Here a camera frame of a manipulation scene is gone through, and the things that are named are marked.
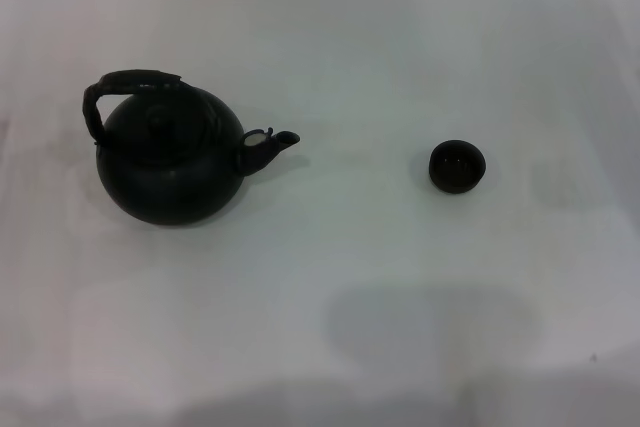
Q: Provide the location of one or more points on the small dark round teacup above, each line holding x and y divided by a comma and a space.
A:
457, 167

